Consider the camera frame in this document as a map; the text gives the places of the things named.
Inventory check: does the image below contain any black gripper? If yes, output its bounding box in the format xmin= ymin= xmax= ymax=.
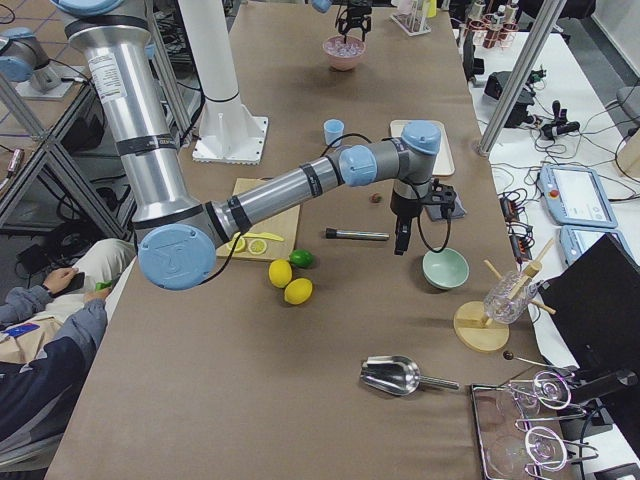
xmin=390 ymin=187 xmax=430 ymax=256
xmin=335 ymin=0 xmax=373 ymax=39

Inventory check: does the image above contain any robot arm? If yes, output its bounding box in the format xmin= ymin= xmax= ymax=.
xmin=58 ymin=1 xmax=455 ymax=290
xmin=310 ymin=0 xmax=373 ymax=41

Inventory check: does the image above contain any pink bowl of ice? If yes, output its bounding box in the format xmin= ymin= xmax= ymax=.
xmin=322 ymin=35 xmax=366 ymax=71

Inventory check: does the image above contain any light blue plastic cup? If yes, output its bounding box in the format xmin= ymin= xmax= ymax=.
xmin=323 ymin=118 xmax=345 ymax=148

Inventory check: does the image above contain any steel ice scoop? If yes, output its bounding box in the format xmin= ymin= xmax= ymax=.
xmin=360 ymin=355 xmax=460 ymax=396

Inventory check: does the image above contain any grey folded cloth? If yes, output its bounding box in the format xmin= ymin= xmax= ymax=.
xmin=425 ymin=198 xmax=467 ymax=221

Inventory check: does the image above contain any mint green bowl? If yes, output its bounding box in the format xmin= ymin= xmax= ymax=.
xmin=422 ymin=248 xmax=470 ymax=290

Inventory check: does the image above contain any steel muddler black tip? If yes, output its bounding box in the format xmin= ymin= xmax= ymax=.
xmin=325 ymin=227 xmax=390 ymax=241

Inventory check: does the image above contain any cream rabbit tray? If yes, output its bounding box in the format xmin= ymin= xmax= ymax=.
xmin=389 ymin=119 xmax=455 ymax=178

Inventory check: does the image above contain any green lime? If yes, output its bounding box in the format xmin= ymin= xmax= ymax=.
xmin=288 ymin=249 xmax=315 ymax=269

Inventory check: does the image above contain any wooden cutting board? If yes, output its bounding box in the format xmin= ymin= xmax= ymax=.
xmin=233 ymin=206 xmax=300 ymax=262

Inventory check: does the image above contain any wooden glass rack stand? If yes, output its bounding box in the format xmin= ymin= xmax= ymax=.
xmin=453 ymin=238 xmax=556 ymax=352

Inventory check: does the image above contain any yellow lemon outer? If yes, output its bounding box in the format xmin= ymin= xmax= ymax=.
xmin=284 ymin=278 xmax=313 ymax=305

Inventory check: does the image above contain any clear glass on rack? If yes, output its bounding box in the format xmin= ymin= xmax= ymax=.
xmin=483 ymin=271 xmax=538 ymax=325

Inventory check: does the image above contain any yellow lemon near board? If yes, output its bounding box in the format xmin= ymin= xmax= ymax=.
xmin=268 ymin=259 xmax=293 ymax=288

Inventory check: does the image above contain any yellow plastic knife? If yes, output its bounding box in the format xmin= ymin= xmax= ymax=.
xmin=242 ymin=232 xmax=285 ymax=242

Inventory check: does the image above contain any lemon half upper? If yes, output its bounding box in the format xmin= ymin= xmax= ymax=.
xmin=247 ymin=238 xmax=268 ymax=255

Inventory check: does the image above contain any lemon half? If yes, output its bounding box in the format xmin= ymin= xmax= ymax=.
xmin=225 ymin=234 xmax=246 ymax=253
xmin=247 ymin=238 xmax=268 ymax=255

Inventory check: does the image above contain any lemon half lower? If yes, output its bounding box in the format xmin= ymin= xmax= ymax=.
xmin=225 ymin=234 xmax=246 ymax=253

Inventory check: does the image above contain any teach pendant lower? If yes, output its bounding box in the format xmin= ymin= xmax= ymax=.
xmin=559 ymin=225 xmax=623 ymax=266

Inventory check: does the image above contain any teach pendant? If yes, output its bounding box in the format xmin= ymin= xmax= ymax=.
xmin=559 ymin=225 xmax=623 ymax=266
xmin=537 ymin=165 xmax=618 ymax=228

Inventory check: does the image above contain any teach pendant upper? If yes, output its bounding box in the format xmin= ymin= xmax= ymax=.
xmin=537 ymin=165 xmax=618 ymax=228

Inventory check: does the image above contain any black monitor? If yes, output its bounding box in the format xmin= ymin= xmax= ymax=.
xmin=542 ymin=232 xmax=640 ymax=386

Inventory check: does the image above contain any seated person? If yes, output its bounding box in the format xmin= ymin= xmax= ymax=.
xmin=1 ymin=238 xmax=136 ymax=455

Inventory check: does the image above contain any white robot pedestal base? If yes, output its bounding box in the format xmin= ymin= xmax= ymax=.
xmin=179 ymin=1 xmax=269 ymax=165

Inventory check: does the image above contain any aluminium frame post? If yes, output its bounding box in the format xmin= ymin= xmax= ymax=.
xmin=477 ymin=0 xmax=566 ymax=158

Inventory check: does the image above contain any metal wire glass rack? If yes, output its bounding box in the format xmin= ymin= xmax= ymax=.
xmin=470 ymin=368 xmax=599 ymax=479

